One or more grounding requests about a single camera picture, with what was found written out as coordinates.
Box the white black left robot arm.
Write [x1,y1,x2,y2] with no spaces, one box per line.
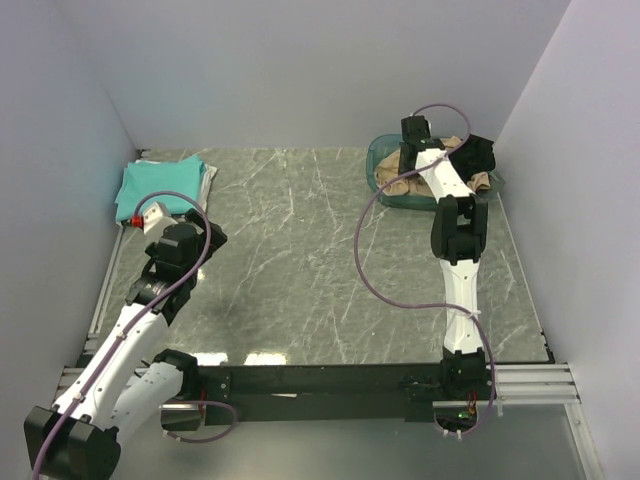
[24,203,227,479]

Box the teal plastic basket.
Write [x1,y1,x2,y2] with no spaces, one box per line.
[365,134,506,211]

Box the black base crossbar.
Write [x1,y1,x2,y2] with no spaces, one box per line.
[159,362,496,433]

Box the tan t shirt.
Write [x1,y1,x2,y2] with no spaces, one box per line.
[374,135,494,199]

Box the folded teal t shirt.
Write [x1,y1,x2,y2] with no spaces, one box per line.
[113,153,207,224]

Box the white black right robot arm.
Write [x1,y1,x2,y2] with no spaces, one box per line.
[398,115,491,399]

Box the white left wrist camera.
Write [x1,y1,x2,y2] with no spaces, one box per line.
[131,202,177,237]

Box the black t shirt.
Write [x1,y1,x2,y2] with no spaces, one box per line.
[448,134,496,182]

